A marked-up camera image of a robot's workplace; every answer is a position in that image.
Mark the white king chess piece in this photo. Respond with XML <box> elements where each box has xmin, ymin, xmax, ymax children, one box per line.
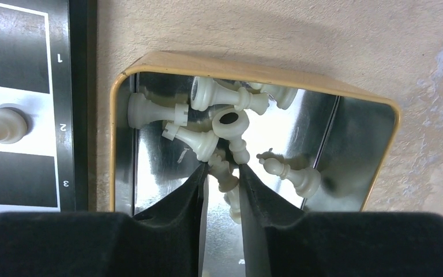
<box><xmin>208</xmin><ymin>151</ymin><xmax>239</xmax><ymax>193</ymax></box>

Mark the black and white chessboard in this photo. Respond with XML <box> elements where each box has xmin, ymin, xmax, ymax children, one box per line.
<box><xmin>0</xmin><ymin>1</ymin><xmax>97</xmax><ymax>213</ymax></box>

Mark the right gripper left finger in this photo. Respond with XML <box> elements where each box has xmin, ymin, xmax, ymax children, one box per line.
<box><xmin>0</xmin><ymin>163</ymin><xmax>208</xmax><ymax>276</ymax></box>

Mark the white rook chess piece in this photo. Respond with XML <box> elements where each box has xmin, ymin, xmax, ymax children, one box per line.
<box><xmin>127</xmin><ymin>93</ymin><xmax>189</xmax><ymax>129</ymax></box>

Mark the white pawn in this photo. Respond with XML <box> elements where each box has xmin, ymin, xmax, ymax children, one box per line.
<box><xmin>0</xmin><ymin>108</ymin><xmax>28</xmax><ymax>144</ymax></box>

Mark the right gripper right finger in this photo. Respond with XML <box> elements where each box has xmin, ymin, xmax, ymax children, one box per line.
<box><xmin>239</xmin><ymin>164</ymin><xmax>443</xmax><ymax>276</ymax></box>

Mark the white queen chess piece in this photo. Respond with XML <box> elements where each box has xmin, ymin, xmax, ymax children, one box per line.
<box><xmin>190</xmin><ymin>76</ymin><xmax>269</xmax><ymax>115</ymax></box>

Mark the white bishop chess piece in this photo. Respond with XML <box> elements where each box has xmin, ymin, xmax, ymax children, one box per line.
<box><xmin>259</xmin><ymin>158</ymin><xmax>322</xmax><ymax>198</ymax></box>

